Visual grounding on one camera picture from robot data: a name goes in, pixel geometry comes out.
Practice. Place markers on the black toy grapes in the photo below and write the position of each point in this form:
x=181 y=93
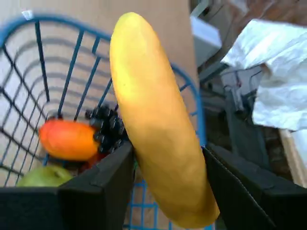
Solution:
x=110 y=129

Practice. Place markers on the toy orange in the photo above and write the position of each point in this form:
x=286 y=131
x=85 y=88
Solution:
x=69 y=140

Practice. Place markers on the light grey box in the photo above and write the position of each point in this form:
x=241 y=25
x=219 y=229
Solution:
x=204 y=38

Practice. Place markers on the pale wooden board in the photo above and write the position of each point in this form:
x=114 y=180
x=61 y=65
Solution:
x=295 y=158

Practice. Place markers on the round green toy fruit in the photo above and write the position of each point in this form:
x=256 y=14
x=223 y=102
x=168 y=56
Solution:
x=45 y=177

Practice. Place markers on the yellow toy banana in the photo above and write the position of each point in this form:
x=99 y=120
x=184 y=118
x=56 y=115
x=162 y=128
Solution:
x=153 y=107

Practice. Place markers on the crumpled white cloth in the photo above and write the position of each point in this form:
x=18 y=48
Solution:
x=283 y=72

